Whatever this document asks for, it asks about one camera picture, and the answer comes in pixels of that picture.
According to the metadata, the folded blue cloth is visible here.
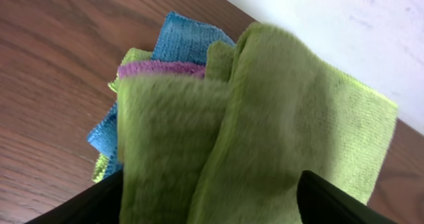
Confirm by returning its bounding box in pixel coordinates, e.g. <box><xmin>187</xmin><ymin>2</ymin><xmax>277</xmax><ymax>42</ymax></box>
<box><xmin>86</xmin><ymin>11</ymin><xmax>237</xmax><ymax>180</ymax></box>

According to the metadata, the light green cloth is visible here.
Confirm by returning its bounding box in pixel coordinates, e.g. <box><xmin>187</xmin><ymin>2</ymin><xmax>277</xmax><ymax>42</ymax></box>
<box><xmin>117</xmin><ymin>23</ymin><xmax>398</xmax><ymax>223</ymax></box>

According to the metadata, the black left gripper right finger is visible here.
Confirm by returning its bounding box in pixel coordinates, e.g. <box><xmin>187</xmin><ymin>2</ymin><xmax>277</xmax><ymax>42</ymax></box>
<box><xmin>296</xmin><ymin>170</ymin><xmax>395</xmax><ymax>224</ymax></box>

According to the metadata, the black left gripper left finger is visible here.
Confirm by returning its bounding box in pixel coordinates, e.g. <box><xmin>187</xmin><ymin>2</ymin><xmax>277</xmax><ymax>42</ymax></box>
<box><xmin>26</xmin><ymin>170</ymin><xmax>123</xmax><ymax>224</ymax></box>

